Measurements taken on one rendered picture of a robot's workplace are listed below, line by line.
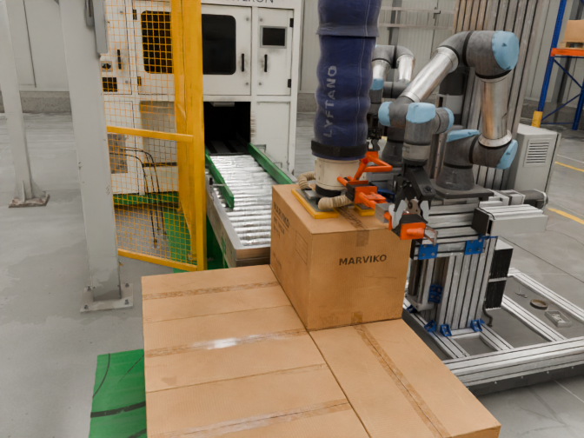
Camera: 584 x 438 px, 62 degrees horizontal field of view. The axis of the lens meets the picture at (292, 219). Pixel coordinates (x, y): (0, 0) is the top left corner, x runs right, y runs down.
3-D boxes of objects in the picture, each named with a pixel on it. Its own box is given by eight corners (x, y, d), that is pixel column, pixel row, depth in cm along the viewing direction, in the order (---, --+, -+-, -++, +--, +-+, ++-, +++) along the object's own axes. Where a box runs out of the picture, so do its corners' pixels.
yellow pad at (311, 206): (290, 192, 215) (290, 182, 214) (312, 191, 218) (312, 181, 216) (315, 219, 185) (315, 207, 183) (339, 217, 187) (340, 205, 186)
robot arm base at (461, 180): (459, 179, 211) (462, 156, 207) (481, 189, 197) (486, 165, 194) (428, 181, 206) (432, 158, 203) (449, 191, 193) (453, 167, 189)
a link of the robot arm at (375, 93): (384, 77, 222) (384, 79, 214) (381, 102, 226) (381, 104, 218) (367, 76, 224) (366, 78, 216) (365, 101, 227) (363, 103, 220)
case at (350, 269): (269, 263, 239) (271, 184, 225) (346, 256, 250) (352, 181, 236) (307, 330, 185) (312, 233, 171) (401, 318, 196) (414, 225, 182)
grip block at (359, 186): (343, 195, 180) (345, 181, 178) (368, 195, 183) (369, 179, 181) (352, 203, 173) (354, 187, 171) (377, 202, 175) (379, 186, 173)
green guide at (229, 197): (190, 153, 449) (190, 143, 446) (202, 152, 452) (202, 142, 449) (218, 209, 306) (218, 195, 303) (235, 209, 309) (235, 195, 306)
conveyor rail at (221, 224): (188, 169, 453) (187, 149, 447) (193, 169, 455) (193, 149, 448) (235, 283, 247) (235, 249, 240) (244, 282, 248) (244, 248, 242)
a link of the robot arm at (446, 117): (423, 103, 151) (406, 105, 143) (458, 108, 144) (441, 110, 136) (421, 129, 154) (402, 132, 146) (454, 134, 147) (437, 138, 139)
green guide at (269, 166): (248, 151, 464) (248, 142, 461) (258, 151, 467) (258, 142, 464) (299, 204, 321) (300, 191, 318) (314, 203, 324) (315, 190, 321)
